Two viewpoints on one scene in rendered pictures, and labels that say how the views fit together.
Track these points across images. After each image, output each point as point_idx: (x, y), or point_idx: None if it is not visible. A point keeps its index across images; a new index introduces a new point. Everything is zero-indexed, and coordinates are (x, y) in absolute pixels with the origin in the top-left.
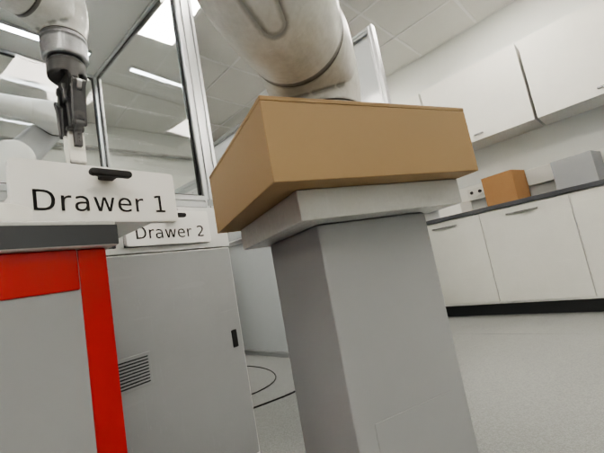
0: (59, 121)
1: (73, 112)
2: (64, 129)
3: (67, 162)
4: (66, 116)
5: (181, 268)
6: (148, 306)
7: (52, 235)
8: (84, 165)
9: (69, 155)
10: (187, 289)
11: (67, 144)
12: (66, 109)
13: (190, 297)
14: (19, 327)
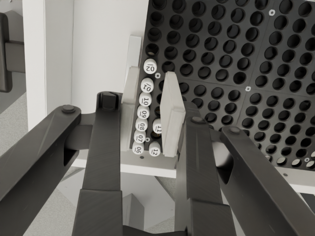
0: (252, 175)
1: (43, 124)
2: (185, 131)
3: (166, 77)
4: (183, 180)
5: (236, 223)
6: None
7: None
8: (24, 25)
9: (134, 73)
10: (226, 203)
11: (168, 105)
12: (183, 212)
13: (223, 197)
14: None
